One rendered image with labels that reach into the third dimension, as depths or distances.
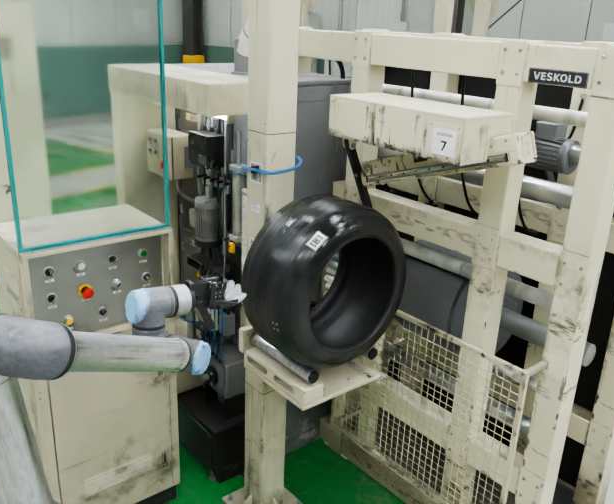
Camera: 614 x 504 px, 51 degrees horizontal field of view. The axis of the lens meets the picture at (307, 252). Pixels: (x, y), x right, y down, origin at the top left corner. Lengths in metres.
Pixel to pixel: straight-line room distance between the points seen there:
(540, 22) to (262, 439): 9.35
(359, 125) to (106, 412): 1.45
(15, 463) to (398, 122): 1.45
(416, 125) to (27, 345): 1.32
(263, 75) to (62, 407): 1.40
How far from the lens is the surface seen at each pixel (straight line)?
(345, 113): 2.32
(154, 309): 1.80
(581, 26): 11.07
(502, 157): 2.07
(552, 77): 2.18
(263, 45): 2.25
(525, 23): 11.28
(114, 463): 2.83
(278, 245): 2.04
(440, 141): 2.04
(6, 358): 1.34
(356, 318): 2.46
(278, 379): 2.35
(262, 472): 2.86
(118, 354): 1.50
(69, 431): 2.66
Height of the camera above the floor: 2.04
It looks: 20 degrees down
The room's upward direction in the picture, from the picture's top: 2 degrees clockwise
